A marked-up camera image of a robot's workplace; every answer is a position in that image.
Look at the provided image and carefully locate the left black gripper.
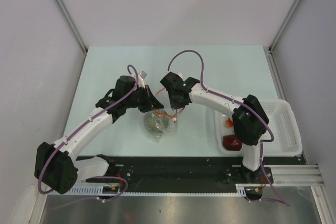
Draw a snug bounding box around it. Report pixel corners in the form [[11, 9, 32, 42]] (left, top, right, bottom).
[[124, 85, 164, 113]]

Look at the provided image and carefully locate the fake green melon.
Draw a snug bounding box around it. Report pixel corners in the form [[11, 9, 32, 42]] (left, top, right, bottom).
[[143, 112, 169, 134]]

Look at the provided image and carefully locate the clear zip top bag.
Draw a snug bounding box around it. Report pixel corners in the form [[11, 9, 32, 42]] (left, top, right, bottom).
[[143, 87, 184, 143]]

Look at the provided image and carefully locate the fake red strawberries bunch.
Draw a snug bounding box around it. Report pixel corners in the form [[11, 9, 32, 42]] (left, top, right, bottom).
[[224, 118, 234, 128]]

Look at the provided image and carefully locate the fake red apple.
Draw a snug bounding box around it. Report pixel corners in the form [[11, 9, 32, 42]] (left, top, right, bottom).
[[222, 134, 242, 151]]

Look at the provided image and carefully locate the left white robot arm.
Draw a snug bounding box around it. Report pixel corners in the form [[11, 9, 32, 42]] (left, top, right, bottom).
[[34, 71, 163, 194]]

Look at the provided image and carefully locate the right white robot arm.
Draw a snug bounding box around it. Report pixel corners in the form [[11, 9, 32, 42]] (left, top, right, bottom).
[[160, 72, 274, 183]]

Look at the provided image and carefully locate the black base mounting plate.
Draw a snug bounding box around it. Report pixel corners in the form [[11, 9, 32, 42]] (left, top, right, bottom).
[[86, 156, 306, 192]]

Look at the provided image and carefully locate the white perforated plastic basket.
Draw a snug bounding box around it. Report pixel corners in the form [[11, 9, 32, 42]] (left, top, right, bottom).
[[214, 99, 302, 157]]

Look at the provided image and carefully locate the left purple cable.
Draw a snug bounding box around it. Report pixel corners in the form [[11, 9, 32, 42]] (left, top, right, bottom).
[[38, 64, 140, 210]]

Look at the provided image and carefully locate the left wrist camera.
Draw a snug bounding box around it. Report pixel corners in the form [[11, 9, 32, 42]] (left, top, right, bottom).
[[139, 71, 147, 79]]

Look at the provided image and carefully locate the white slotted cable duct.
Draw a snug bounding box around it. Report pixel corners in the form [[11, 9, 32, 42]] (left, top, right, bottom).
[[64, 185, 263, 200]]

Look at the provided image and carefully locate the left aluminium frame post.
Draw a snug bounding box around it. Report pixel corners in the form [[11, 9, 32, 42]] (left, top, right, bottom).
[[53, 0, 88, 55]]

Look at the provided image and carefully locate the aluminium frame post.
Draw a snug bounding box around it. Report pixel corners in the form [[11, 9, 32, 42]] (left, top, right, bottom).
[[53, 0, 88, 55], [268, 0, 303, 52]]

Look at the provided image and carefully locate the right aluminium frame post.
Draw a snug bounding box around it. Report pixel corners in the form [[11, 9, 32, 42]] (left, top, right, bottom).
[[268, 0, 303, 52]]

